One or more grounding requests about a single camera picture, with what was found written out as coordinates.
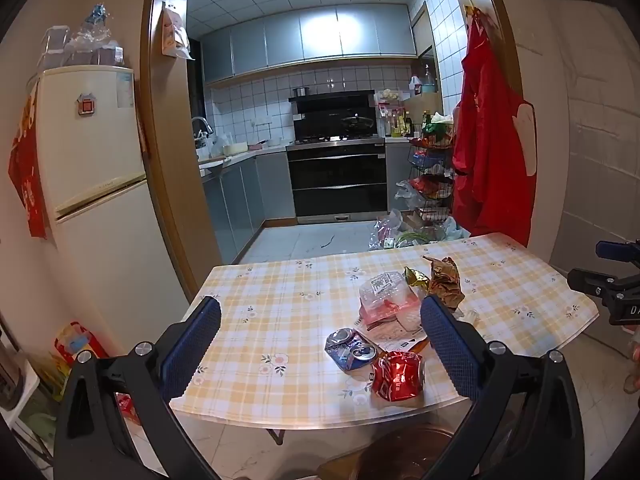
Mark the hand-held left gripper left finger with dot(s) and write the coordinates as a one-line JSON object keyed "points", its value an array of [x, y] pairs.
{"points": [[192, 347]]}

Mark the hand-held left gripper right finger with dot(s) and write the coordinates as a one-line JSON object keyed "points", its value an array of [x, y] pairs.
{"points": [[450, 347]]}

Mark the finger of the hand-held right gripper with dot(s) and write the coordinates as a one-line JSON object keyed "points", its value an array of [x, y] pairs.
{"points": [[590, 280], [612, 249]]}

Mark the clear plastic bag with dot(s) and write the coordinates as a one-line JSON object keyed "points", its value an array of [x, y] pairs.
{"points": [[470, 316]]}

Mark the printed paper card package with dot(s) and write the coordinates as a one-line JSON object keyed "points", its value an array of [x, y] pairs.
{"points": [[395, 338]]}

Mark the crushed red can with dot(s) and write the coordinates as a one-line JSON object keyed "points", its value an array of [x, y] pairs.
{"points": [[397, 376]]}

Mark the brown wrapper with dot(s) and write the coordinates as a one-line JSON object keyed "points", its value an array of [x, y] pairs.
{"points": [[445, 280]]}

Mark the pink plastic tray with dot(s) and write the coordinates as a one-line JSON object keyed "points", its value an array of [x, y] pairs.
{"points": [[385, 312]]}

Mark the gold foil wrapper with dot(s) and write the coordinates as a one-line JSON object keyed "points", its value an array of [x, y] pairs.
{"points": [[415, 276]]}

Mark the clear labelled plastic container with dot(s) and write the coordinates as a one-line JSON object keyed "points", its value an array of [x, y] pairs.
{"points": [[385, 287]]}

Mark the crushed blue can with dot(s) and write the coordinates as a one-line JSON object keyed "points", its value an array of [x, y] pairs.
{"points": [[345, 349]]}

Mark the brown round trash bin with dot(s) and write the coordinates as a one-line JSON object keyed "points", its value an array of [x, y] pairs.
{"points": [[400, 452]]}

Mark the person's right hand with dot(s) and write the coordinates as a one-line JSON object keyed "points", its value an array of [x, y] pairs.
{"points": [[634, 365]]}

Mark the red plastic packet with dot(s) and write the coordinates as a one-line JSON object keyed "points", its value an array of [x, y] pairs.
{"points": [[127, 407]]}

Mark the checked floral tablecloth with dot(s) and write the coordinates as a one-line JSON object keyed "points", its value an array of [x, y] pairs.
{"points": [[280, 310]]}

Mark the red yellow printed bag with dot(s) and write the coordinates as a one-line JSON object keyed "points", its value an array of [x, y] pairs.
{"points": [[75, 345]]}

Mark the clear bags of groceries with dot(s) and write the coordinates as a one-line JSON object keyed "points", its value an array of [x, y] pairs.
{"points": [[415, 235]]}

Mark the red apron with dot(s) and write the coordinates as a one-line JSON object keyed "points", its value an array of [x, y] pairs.
{"points": [[490, 160]]}

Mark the grey lower cabinets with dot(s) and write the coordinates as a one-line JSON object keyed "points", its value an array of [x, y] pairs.
{"points": [[240, 200]]}

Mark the grey cabinets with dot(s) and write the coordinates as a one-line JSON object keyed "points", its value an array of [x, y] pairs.
{"points": [[300, 35], [240, 200]]}

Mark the white plastic bag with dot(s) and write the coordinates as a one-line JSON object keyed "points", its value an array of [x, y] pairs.
{"points": [[407, 195]]}

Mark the narrow grey cabinet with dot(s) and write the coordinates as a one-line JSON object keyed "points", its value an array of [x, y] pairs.
{"points": [[397, 170]]}

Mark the cream basin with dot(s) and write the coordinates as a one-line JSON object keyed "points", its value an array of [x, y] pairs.
{"points": [[235, 149]]}

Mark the black built-in oven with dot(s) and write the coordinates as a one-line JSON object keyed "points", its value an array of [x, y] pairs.
{"points": [[335, 175]]}

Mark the cream refrigerator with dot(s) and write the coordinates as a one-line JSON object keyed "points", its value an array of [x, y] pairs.
{"points": [[95, 160]]}

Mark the green bottle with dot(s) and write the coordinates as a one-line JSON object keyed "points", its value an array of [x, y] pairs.
{"points": [[427, 122]]}

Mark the dark sauce bottle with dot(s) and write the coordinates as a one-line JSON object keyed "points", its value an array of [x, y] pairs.
{"points": [[408, 125]]}

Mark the chrome faucet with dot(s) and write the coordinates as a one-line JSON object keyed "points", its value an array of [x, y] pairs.
{"points": [[200, 120]]}

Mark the red hanging banner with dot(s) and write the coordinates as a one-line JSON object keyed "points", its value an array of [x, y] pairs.
{"points": [[27, 180]]}

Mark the row of condiment bottles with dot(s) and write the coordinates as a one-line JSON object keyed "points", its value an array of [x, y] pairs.
{"points": [[389, 115]]}

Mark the black wok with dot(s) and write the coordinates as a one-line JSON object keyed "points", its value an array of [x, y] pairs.
{"points": [[357, 121]]}

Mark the clear glass bottle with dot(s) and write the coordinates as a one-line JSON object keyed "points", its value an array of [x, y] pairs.
{"points": [[429, 77]]}

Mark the white jug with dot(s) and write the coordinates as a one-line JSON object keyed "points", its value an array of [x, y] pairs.
{"points": [[415, 87]]}

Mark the red fridge magnet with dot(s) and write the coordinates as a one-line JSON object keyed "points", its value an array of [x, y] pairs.
{"points": [[86, 105]]}

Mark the black range hood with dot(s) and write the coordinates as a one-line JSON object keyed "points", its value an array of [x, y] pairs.
{"points": [[325, 110]]}

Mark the small steel pot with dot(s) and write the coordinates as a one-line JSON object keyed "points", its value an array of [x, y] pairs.
{"points": [[301, 92]]}

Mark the hanging printed bag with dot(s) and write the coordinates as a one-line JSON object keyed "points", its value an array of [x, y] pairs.
{"points": [[175, 35]]}

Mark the pile of clear plastic bags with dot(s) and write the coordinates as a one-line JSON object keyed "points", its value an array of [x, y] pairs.
{"points": [[92, 42]]}

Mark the grey upper cabinets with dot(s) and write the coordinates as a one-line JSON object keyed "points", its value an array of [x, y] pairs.
{"points": [[300, 35]]}

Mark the wooden door frame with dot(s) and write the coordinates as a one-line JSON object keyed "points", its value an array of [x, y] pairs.
{"points": [[160, 160]]}

